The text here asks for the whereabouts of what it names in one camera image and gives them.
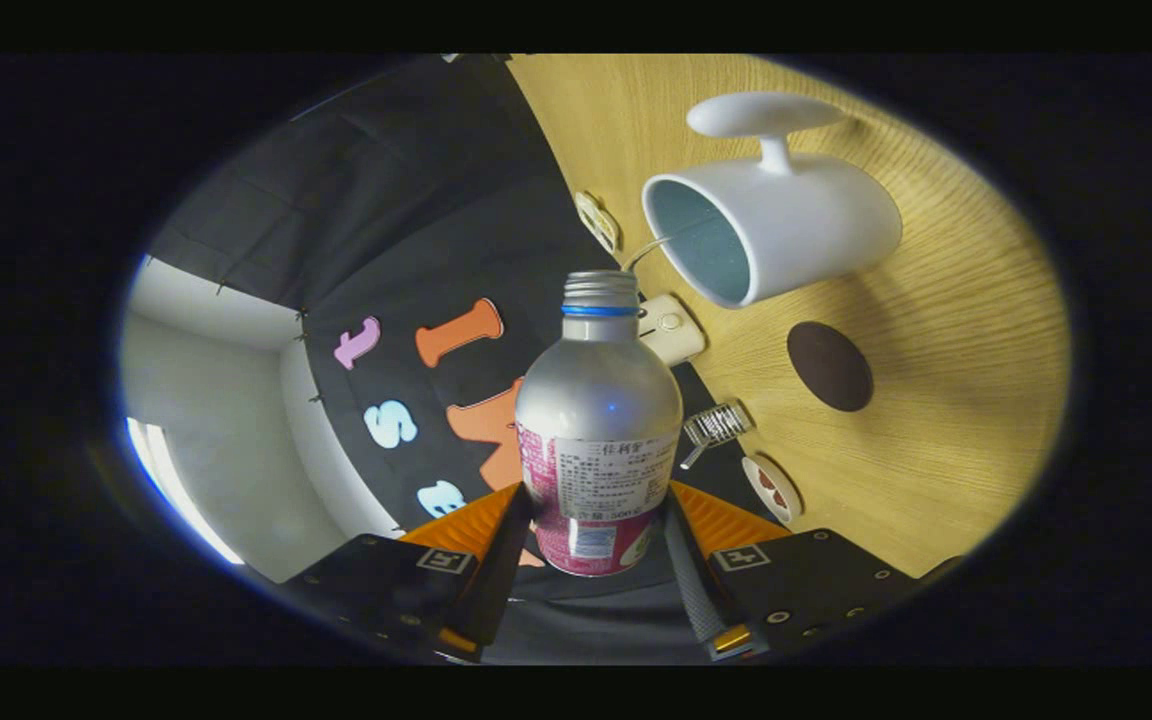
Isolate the wooden table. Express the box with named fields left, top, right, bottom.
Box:
left=508, top=55, right=1072, bottom=579

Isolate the dark brown round coaster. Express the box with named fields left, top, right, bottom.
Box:
left=787, top=321, right=875, bottom=413

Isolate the silver bottle with red label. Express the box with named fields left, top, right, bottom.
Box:
left=514, top=270, right=684, bottom=578

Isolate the small clear glass jar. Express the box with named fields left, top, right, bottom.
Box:
left=679, top=400, right=757, bottom=471

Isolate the cream toaster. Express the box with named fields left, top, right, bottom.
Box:
left=636, top=293, right=707, bottom=367

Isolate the white plate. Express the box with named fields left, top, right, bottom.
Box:
left=741, top=455, right=803, bottom=525

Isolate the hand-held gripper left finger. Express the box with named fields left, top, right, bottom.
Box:
left=286, top=483, right=535, bottom=661

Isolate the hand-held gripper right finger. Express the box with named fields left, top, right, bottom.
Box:
left=664, top=480, right=922, bottom=661

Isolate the white cup with handle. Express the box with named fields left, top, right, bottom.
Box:
left=641, top=92, right=904, bottom=309

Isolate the large ceiling light panel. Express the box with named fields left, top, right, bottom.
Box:
left=126, top=418, right=243, bottom=566

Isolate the black backdrop cloth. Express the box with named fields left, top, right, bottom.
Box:
left=146, top=55, right=767, bottom=666

